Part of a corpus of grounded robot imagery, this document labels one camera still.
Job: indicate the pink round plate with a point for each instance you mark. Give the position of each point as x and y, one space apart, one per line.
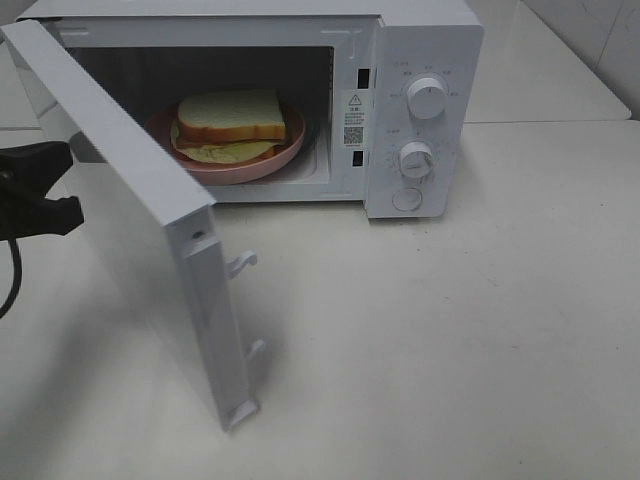
214 174

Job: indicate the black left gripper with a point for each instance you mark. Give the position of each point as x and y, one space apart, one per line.
27 175

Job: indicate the round door release button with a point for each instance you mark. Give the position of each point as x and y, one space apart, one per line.
407 199

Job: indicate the white lower timer knob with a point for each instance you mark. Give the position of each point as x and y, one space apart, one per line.
416 160

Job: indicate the white upper power knob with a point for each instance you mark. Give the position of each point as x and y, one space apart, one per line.
427 96

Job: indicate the white bread sandwich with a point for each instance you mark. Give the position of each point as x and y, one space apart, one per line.
228 127

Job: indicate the white microwave door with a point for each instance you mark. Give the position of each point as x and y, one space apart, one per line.
150 221

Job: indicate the glass microwave turntable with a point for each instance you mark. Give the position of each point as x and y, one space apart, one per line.
313 126

